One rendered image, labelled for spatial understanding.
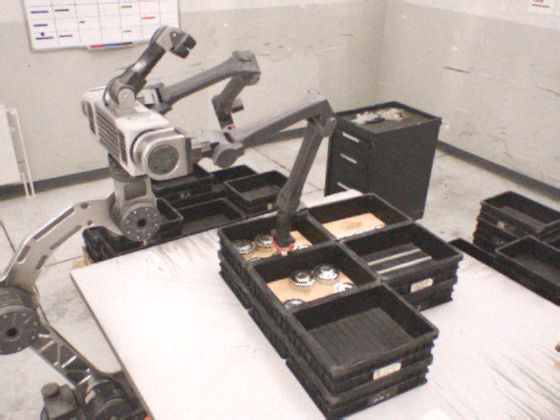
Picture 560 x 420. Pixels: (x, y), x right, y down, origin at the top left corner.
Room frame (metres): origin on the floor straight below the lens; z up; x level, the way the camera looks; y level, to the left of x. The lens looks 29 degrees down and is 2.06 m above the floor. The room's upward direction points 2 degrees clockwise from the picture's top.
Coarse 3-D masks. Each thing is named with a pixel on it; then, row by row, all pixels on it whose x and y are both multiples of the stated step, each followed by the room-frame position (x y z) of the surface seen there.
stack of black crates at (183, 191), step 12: (204, 168) 3.28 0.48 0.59; (156, 180) 3.24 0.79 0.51; (168, 180) 3.28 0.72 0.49; (180, 180) 3.30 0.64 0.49; (192, 180) 3.08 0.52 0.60; (204, 180) 3.12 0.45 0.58; (156, 192) 2.94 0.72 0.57; (168, 192) 2.99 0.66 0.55; (180, 192) 3.03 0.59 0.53; (192, 192) 3.08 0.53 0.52; (204, 192) 3.13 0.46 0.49; (180, 204) 3.03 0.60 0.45; (192, 204) 3.08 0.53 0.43
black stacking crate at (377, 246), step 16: (352, 240) 1.88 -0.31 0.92; (368, 240) 1.92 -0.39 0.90; (384, 240) 1.96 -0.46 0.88; (400, 240) 2.00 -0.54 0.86; (416, 240) 2.01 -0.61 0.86; (432, 240) 1.93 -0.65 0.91; (368, 256) 1.91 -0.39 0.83; (384, 256) 1.92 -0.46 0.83; (416, 256) 1.93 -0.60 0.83; (432, 256) 1.91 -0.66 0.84; (448, 256) 1.84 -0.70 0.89; (400, 272) 1.80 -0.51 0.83; (432, 272) 1.73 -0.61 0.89; (448, 272) 1.77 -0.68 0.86; (400, 288) 1.66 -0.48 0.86
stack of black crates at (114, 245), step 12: (156, 204) 2.81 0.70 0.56; (168, 204) 2.75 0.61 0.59; (168, 216) 2.75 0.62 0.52; (180, 216) 2.62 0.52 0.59; (168, 228) 2.56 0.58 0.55; (180, 228) 2.60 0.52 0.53; (108, 240) 2.49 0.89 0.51; (120, 240) 2.41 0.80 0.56; (132, 240) 2.44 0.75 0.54; (144, 240) 2.47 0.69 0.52; (156, 240) 2.51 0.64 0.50; (168, 240) 2.54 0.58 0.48; (108, 252) 2.50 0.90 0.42; (120, 252) 2.40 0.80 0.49; (132, 252) 2.43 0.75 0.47
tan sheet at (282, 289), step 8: (312, 272) 1.78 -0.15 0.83; (280, 280) 1.72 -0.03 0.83; (288, 280) 1.72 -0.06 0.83; (344, 280) 1.73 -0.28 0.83; (272, 288) 1.66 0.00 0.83; (280, 288) 1.67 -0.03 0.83; (288, 288) 1.67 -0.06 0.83; (320, 288) 1.67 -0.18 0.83; (328, 288) 1.68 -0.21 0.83; (280, 296) 1.62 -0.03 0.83; (288, 296) 1.62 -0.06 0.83; (296, 296) 1.62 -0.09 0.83; (304, 296) 1.62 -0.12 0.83; (312, 296) 1.62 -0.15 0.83; (320, 296) 1.62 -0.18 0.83
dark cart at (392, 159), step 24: (336, 120) 3.52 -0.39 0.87; (408, 120) 3.59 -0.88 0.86; (432, 120) 3.50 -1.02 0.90; (336, 144) 3.53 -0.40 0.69; (360, 144) 3.32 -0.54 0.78; (384, 144) 3.27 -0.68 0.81; (408, 144) 3.39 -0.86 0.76; (432, 144) 3.53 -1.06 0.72; (336, 168) 3.52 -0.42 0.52; (360, 168) 3.32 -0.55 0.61; (384, 168) 3.28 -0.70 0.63; (408, 168) 3.41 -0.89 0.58; (336, 192) 3.50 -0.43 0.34; (360, 192) 3.29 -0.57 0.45; (384, 192) 3.30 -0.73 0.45; (408, 192) 3.44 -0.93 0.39; (408, 216) 3.46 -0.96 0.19
